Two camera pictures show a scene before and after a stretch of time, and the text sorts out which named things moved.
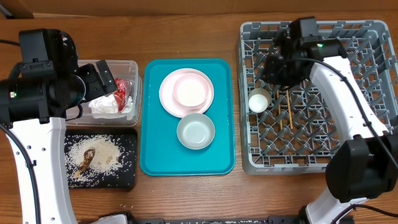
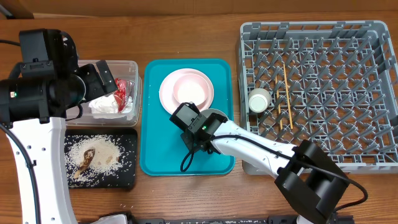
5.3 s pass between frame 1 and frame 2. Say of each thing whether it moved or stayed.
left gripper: stayed
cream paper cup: stayed
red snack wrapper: stayed
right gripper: moved
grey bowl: moved
